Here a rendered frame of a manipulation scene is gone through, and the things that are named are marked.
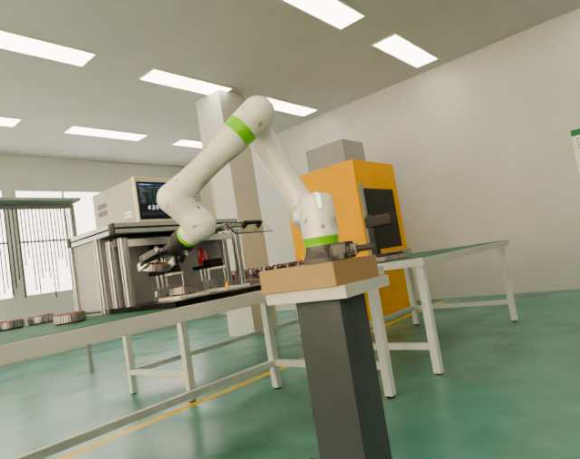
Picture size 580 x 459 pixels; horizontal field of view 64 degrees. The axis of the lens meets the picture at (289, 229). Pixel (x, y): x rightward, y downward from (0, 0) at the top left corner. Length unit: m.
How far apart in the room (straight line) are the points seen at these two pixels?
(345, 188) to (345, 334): 4.13
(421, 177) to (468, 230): 1.05
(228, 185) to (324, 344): 4.76
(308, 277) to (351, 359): 0.30
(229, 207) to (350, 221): 1.65
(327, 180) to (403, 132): 2.01
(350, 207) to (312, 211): 3.95
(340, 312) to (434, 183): 5.63
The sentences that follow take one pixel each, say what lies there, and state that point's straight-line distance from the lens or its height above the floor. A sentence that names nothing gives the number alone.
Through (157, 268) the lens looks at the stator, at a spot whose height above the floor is 0.90.
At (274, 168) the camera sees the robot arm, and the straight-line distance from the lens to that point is 1.79.
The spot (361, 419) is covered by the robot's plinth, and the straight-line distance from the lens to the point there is 1.62.
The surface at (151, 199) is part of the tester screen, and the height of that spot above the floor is 1.22.
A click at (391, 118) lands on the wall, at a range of 7.48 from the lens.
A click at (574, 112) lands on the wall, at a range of 6.66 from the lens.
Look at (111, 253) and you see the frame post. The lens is 2.07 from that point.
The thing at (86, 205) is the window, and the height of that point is 2.46.
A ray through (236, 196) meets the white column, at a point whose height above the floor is 1.83.
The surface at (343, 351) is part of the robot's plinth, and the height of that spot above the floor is 0.53.
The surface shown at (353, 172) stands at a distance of 5.52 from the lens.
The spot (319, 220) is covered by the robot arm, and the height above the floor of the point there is 0.97.
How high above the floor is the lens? 0.84
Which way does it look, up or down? 4 degrees up
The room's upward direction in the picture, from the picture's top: 9 degrees counter-clockwise
